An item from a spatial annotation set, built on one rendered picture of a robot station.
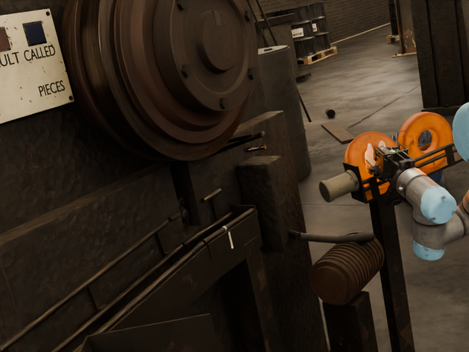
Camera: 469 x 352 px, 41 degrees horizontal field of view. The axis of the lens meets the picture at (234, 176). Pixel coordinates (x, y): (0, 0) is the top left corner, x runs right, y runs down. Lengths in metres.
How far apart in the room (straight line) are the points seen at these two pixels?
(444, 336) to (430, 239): 0.78
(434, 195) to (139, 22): 0.75
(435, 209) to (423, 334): 0.89
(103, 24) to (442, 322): 1.62
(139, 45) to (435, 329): 1.52
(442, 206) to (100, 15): 0.84
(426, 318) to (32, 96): 1.63
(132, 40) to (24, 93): 0.22
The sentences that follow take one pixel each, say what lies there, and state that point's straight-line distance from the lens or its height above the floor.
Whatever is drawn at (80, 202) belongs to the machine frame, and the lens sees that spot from 1.26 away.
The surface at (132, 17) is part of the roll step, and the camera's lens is 1.19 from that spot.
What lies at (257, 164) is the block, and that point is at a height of 0.80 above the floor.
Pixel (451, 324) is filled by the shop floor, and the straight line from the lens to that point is 2.33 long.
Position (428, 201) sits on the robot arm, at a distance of 1.47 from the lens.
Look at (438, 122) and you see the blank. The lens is 1.81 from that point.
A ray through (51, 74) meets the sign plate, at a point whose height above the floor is 1.12.
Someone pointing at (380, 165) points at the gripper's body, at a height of 0.72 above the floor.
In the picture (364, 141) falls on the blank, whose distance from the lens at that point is 1.74.
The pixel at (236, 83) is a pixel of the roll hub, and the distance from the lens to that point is 1.31.
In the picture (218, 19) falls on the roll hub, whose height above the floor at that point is 1.16.
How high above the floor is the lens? 1.16
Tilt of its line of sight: 14 degrees down
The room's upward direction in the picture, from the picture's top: 12 degrees counter-clockwise
